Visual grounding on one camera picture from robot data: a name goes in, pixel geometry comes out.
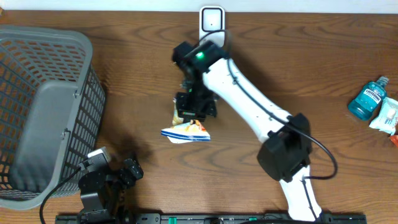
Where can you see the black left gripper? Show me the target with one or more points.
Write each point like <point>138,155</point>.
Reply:
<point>128,178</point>

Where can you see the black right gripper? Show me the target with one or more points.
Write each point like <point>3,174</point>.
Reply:
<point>189,114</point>

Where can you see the yellow snack chips bag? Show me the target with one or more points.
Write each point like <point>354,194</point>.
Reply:
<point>185,131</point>

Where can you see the blue mouthwash bottle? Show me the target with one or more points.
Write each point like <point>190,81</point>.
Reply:
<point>369,99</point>

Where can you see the mint green wipes pack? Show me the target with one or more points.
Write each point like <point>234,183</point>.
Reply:
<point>386,120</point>

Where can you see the red orange chocolate bar wrapper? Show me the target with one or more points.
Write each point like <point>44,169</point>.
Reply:
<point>394,139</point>

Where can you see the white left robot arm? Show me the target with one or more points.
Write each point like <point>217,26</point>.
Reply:
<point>102,190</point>

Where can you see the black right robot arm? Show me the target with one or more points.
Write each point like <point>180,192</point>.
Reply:
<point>284,155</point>

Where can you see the grey plastic lattice basket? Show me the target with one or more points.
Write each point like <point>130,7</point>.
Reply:
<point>52,103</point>

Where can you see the black mounting rail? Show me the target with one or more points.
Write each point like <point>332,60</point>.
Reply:
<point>155,218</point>

